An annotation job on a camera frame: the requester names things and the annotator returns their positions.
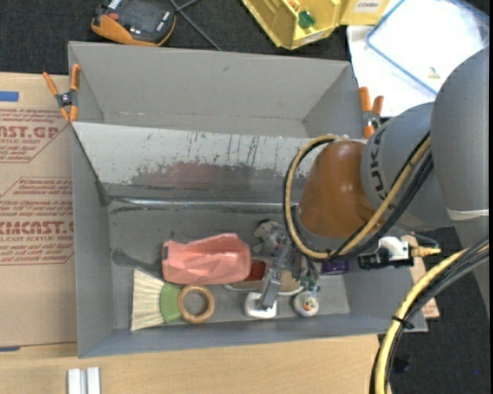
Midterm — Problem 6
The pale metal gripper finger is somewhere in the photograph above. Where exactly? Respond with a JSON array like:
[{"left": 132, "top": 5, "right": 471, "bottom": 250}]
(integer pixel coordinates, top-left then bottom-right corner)
[
  {"left": 260, "top": 276, "right": 274, "bottom": 309},
  {"left": 270, "top": 269, "right": 283, "bottom": 308}
]

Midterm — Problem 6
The tan flat tray white rim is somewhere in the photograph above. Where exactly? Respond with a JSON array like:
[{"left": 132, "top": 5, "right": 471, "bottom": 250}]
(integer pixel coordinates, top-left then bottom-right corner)
[{"left": 224, "top": 267, "right": 306, "bottom": 297}]

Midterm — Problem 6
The white and grey plug block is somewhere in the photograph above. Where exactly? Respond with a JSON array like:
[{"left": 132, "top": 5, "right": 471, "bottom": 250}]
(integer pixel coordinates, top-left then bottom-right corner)
[{"left": 243, "top": 291, "right": 280, "bottom": 319}]

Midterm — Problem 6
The grey toy animal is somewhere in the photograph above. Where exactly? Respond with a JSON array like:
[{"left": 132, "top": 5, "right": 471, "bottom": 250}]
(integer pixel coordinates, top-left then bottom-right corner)
[{"left": 251, "top": 218, "right": 289, "bottom": 257}]

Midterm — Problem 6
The white toy figure orange nose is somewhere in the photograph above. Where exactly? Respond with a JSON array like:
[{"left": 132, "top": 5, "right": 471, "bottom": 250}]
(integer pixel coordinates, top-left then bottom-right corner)
[{"left": 293, "top": 288, "right": 320, "bottom": 318}]

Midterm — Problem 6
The purple small object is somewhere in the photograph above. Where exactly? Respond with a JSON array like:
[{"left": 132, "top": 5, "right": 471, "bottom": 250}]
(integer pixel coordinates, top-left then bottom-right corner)
[{"left": 320, "top": 259, "right": 351, "bottom": 277}]

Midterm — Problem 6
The pink plastic pouch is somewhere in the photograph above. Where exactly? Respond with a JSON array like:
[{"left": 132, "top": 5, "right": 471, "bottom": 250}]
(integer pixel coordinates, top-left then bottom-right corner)
[{"left": 160, "top": 232, "right": 253, "bottom": 286}]

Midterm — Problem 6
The white bristle brush green collar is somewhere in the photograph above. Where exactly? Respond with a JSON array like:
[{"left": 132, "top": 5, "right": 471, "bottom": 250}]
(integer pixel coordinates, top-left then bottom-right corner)
[{"left": 130, "top": 268, "right": 185, "bottom": 332}]

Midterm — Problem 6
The grey metal bin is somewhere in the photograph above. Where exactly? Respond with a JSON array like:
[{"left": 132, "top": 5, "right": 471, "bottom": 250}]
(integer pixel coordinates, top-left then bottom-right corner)
[{"left": 67, "top": 41, "right": 431, "bottom": 359}]

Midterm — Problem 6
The brown cardboard board red print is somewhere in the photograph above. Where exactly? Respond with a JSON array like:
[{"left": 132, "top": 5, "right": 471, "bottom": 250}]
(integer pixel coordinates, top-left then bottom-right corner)
[{"left": 0, "top": 71, "right": 80, "bottom": 355}]

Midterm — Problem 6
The wooden ring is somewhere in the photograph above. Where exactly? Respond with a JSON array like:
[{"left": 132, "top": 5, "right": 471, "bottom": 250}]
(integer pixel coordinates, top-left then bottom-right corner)
[{"left": 176, "top": 284, "right": 216, "bottom": 325}]

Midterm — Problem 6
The black cylinder on white bracket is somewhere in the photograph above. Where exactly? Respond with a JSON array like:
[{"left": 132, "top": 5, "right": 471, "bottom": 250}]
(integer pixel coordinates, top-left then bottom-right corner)
[{"left": 356, "top": 236, "right": 442, "bottom": 271}]

